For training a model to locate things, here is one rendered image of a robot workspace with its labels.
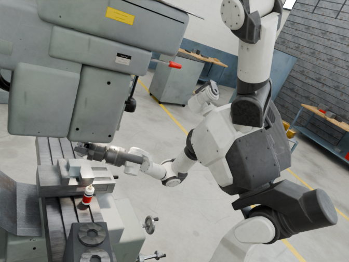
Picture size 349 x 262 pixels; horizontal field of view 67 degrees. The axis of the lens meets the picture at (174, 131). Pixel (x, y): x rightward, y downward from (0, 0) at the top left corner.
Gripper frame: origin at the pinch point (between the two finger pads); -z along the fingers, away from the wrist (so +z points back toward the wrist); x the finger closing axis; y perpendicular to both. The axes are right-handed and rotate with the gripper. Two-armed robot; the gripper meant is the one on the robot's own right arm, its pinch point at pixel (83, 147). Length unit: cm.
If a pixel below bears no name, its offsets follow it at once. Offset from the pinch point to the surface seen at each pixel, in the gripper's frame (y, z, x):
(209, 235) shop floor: 124, 131, -93
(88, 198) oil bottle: 23.0, 8.1, 4.8
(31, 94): -27.3, -16.1, 20.8
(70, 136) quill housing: -10.8, -3.8, 12.3
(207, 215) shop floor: 125, 136, -123
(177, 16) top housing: -63, 20, 5
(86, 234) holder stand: 7.4, 12.4, 38.5
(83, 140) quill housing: -10.0, 1.0, 10.5
